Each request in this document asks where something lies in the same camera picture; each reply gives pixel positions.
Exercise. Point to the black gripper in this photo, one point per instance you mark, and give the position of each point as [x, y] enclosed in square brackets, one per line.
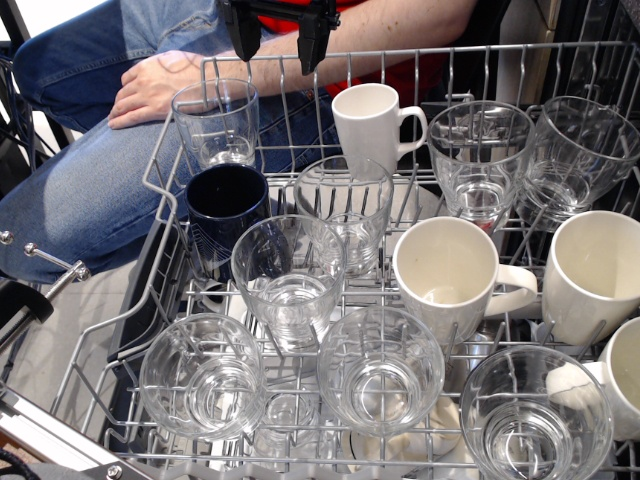
[315, 20]

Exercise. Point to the clear glass cup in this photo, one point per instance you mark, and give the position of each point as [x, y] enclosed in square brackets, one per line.
[581, 150]
[290, 270]
[380, 371]
[530, 412]
[479, 152]
[352, 194]
[218, 121]
[203, 378]

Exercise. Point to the person's bare forearm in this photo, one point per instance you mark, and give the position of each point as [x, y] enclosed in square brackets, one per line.
[368, 26]

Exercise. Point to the person's resting hand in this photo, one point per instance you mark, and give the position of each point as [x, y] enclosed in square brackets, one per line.
[148, 87]

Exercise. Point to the white mug back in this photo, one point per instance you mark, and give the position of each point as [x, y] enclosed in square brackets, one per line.
[368, 120]

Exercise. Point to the dark blue mug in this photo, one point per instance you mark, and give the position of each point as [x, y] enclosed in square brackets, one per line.
[223, 202]

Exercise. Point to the cream mug centre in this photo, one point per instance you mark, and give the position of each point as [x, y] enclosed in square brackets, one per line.
[449, 276]

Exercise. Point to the cream mug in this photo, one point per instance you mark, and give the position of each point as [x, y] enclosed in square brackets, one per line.
[449, 276]
[591, 279]
[617, 370]

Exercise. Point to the metal clamp with black pad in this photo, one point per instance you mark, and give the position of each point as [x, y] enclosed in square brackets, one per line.
[23, 304]

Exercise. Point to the small clear glass below rack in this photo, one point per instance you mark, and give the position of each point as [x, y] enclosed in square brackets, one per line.
[289, 426]

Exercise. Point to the cream mug lower right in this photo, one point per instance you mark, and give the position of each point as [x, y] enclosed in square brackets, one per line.
[617, 370]

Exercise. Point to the grey wire dishwasher rack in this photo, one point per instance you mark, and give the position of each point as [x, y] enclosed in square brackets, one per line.
[165, 287]

